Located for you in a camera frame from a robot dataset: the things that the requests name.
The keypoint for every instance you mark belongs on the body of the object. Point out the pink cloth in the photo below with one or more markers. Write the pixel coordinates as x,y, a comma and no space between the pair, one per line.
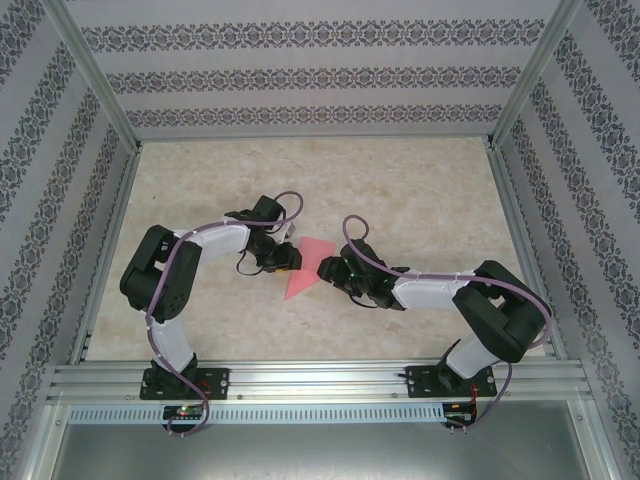
317,250

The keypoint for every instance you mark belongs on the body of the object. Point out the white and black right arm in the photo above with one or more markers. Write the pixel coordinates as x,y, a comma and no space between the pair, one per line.
425,295

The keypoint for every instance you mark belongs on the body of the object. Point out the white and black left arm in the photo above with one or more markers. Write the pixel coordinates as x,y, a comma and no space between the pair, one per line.
220,240

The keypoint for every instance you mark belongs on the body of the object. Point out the grey metal shelf sheet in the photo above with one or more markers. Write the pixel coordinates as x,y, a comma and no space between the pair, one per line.
320,452

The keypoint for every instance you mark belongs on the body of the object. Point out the right circuit board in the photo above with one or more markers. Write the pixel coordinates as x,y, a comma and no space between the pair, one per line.
460,411

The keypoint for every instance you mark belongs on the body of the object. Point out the circuit board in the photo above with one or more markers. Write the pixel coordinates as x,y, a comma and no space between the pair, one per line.
460,411
182,412

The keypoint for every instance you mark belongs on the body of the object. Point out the left circuit board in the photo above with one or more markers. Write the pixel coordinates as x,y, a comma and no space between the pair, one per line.
182,412

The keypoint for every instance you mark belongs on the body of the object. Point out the aluminium mounting rail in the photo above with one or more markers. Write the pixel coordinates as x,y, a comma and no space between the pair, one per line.
320,377

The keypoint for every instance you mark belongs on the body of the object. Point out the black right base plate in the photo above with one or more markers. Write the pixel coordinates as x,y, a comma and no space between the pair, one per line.
417,387

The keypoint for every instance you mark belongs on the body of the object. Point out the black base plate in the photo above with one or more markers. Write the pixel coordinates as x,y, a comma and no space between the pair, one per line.
215,382
417,387

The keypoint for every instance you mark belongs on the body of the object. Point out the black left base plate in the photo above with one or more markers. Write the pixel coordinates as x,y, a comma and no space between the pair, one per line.
215,382

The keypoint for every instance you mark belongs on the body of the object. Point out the aluminium side rail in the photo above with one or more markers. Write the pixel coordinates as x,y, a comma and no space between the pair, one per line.
112,240
525,240

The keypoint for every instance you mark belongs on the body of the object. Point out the aluminium frame post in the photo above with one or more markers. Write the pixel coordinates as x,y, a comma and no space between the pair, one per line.
535,75
95,75

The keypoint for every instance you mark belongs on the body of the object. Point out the aluminium frame strut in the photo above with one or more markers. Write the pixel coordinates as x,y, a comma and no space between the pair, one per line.
595,445
42,445

